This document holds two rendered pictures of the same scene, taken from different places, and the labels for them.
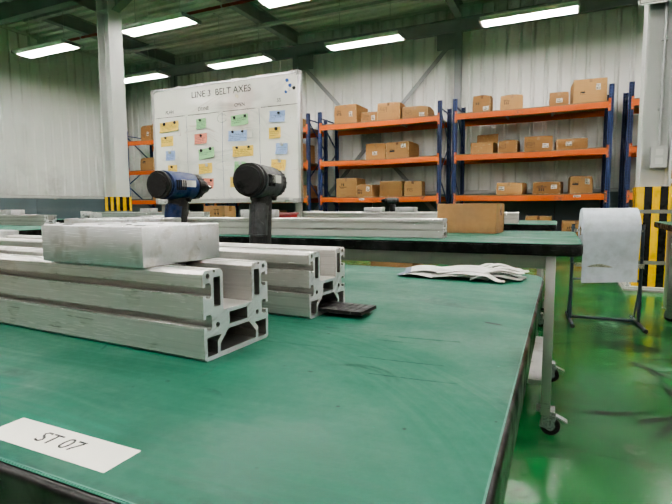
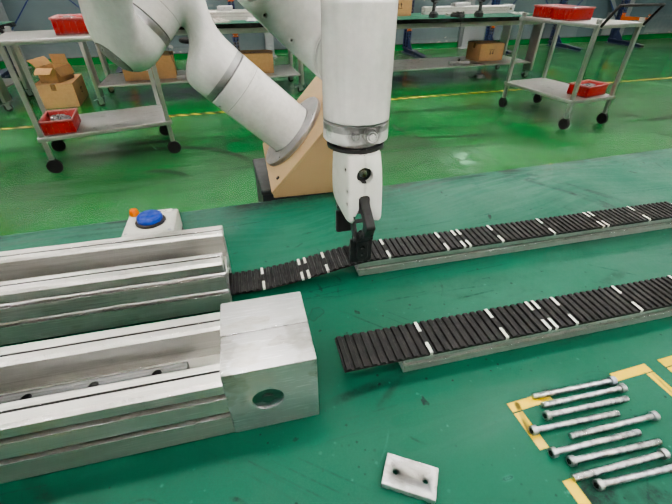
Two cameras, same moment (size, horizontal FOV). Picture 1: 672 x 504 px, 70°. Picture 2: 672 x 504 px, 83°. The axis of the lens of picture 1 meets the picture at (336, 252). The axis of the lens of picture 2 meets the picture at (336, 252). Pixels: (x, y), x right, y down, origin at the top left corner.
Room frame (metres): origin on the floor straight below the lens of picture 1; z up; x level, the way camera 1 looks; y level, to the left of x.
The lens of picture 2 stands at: (1.29, 0.64, 1.17)
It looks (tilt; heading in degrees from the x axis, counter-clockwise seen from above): 36 degrees down; 139
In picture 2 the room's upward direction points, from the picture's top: straight up
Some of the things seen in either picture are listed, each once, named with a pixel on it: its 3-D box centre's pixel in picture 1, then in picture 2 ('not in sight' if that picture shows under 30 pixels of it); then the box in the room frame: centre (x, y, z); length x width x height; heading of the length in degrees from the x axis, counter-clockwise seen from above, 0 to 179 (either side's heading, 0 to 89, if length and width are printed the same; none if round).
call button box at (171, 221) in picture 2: not in sight; (154, 238); (0.68, 0.76, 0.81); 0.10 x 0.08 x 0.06; 152
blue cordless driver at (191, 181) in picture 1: (187, 222); not in sight; (1.08, 0.33, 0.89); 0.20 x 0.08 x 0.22; 162
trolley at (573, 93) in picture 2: not in sight; (568, 62); (-0.30, 5.03, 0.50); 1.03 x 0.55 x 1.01; 160
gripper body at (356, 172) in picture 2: not in sight; (354, 173); (0.94, 0.98, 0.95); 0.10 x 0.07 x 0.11; 153
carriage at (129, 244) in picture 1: (133, 253); not in sight; (0.55, 0.23, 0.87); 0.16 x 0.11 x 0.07; 62
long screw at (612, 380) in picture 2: not in sight; (574, 388); (1.27, 1.02, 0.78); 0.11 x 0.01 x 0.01; 60
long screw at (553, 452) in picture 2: not in sight; (595, 442); (1.31, 0.97, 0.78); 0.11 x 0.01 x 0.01; 61
